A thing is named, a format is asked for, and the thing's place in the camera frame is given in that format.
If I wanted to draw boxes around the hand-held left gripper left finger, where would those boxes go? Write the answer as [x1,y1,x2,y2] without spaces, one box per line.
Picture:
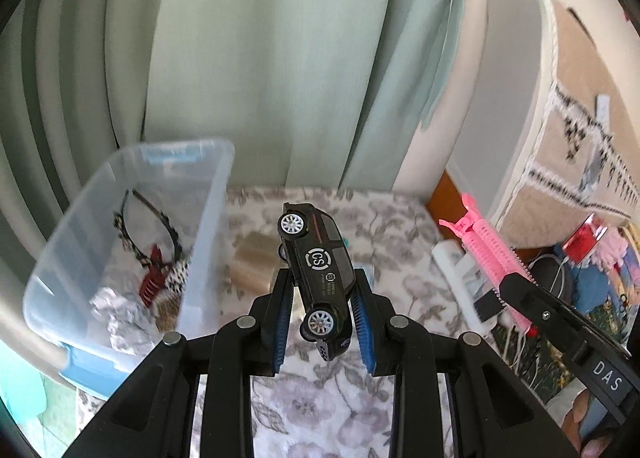
[70,270,296,458]

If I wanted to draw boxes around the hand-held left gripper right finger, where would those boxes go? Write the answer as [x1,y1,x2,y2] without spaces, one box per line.
[350,268,566,458]

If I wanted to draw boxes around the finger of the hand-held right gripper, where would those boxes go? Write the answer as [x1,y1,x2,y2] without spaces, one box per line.
[497,273,591,364]

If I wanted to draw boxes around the brown tape roll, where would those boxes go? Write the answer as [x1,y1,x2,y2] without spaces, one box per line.
[230,233,281,296]

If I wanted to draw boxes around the black toy car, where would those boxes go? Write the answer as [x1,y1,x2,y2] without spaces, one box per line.
[276,203,358,363]

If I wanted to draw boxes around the pink hair roller clip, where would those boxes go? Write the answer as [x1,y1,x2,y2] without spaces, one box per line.
[439,193,538,339]

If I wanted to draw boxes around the white paper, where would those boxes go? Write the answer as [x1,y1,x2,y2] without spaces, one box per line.
[90,288,161,354]

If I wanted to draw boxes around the clear plastic container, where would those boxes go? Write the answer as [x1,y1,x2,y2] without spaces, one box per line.
[22,139,236,369]

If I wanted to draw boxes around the blue container lid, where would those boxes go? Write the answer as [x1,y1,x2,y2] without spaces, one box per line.
[59,343,132,395]

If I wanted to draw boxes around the person's right hand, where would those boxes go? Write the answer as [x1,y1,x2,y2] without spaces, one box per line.
[572,385,618,458]

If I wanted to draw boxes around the pink plush toy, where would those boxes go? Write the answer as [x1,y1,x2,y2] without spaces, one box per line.
[595,228,632,270]

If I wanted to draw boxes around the grey floral blanket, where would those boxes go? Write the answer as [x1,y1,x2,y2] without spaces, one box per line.
[75,185,501,458]

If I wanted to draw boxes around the white plastic item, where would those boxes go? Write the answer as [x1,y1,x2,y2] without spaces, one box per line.
[432,242,506,324]

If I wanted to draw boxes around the leopard print hair clip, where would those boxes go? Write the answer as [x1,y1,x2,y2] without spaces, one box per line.
[155,258,196,334]

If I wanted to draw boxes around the red hair claw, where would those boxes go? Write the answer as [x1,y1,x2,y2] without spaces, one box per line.
[137,245,168,306]

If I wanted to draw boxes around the black beaded headband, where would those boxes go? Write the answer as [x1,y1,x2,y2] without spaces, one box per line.
[112,188,193,289]

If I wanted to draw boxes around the pale green curtain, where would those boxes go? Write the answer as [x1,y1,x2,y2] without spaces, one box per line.
[0,0,473,379]

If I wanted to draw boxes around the brown wooden bed frame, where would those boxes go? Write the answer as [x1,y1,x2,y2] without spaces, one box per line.
[426,170,496,241]

